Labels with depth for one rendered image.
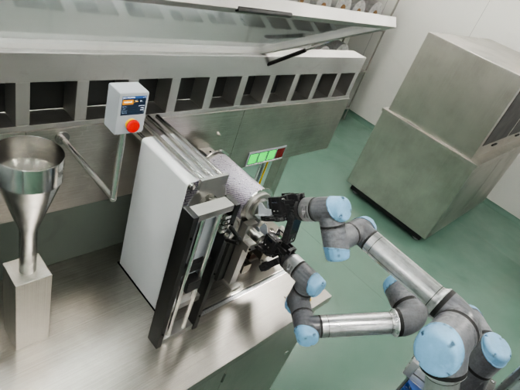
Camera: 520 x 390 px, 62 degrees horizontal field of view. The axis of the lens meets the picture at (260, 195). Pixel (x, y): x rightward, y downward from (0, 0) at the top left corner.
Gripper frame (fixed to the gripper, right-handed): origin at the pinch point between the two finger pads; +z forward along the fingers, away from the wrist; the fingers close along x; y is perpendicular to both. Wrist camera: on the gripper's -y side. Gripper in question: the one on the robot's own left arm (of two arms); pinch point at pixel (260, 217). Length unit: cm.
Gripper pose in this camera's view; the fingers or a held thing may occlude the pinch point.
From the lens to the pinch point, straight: 149.9
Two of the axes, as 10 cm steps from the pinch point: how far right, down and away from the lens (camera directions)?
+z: -7.0, 0.5, 7.1
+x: -6.9, 2.1, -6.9
